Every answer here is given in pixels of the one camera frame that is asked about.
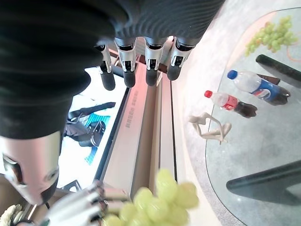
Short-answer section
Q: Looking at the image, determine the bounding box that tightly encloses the green grape bunch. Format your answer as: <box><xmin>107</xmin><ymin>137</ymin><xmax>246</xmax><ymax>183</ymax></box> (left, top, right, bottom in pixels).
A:
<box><xmin>244</xmin><ymin>15</ymin><xmax>299</xmax><ymax>57</ymax></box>
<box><xmin>103</xmin><ymin>168</ymin><xmax>200</xmax><ymax>226</ymax></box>

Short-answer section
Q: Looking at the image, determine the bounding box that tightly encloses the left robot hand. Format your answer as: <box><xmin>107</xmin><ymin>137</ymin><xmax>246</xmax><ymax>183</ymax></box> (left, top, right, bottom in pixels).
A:
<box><xmin>44</xmin><ymin>180</ymin><xmax>131</xmax><ymax>226</ymax></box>

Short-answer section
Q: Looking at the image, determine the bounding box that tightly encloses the Coca-Cola bottle red cap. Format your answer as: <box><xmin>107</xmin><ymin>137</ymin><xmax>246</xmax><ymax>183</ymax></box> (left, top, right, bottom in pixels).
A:
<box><xmin>204</xmin><ymin>90</ymin><xmax>258</xmax><ymax>118</ymax></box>

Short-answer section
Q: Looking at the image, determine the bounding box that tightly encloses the white abstract figure sculpture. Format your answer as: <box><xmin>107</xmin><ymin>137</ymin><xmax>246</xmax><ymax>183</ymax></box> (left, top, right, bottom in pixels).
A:
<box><xmin>188</xmin><ymin>112</ymin><xmax>233</xmax><ymax>145</ymax></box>

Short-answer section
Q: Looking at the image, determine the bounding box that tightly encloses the thin orange cord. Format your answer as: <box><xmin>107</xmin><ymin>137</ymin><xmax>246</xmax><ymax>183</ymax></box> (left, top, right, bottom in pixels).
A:
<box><xmin>285</xmin><ymin>43</ymin><xmax>301</xmax><ymax>63</ymax></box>

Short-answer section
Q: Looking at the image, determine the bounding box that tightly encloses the Pepsi cola bottle blue cap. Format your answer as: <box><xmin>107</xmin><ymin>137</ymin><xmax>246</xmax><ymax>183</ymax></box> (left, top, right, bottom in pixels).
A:
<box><xmin>227</xmin><ymin>69</ymin><xmax>291</xmax><ymax>106</ymax></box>

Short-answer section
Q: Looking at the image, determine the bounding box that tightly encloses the blue grid mat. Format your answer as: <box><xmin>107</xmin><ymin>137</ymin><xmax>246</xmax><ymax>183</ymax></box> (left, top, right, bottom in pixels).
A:
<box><xmin>83</xmin><ymin>112</ymin><xmax>111</xmax><ymax>166</ymax></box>

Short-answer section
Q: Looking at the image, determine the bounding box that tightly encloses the dark table leg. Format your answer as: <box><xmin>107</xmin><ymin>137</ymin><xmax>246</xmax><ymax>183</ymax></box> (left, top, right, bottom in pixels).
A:
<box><xmin>226</xmin><ymin>160</ymin><xmax>301</xmax><ymax>206</ymax></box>
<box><xmin>255</xmin><ymin>54</ymin><xmax>301</xmax><ymax>89</ymax></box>

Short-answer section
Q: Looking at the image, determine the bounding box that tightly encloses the beige wooden cabinet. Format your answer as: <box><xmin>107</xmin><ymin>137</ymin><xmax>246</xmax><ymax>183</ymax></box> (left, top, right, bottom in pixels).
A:
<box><xmin>100</xmin><ymin>55</ymin><xmax>180</xmax><ymax>197</ymax></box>

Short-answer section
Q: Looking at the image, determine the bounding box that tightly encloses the black grey bag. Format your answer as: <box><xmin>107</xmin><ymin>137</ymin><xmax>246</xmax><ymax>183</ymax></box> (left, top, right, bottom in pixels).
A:
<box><xmin>63</xmin><ymin>102</ymin><xmax>117</xmax><ymax>148</ymax></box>

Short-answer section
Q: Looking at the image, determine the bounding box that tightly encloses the white ruffled ornament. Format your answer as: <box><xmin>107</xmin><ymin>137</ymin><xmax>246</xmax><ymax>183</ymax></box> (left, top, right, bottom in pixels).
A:
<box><xmin>0</xmin><ymin>203</ymin><xmax>24</xmax><ymax>226</ymax></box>

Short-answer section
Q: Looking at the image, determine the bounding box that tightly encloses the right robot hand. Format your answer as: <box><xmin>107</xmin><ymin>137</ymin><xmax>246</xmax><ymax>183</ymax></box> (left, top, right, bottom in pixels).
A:
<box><xmin>0</xmin><ymin>0</ymin><xmax>226</xmax><ymax>206</ymax></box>

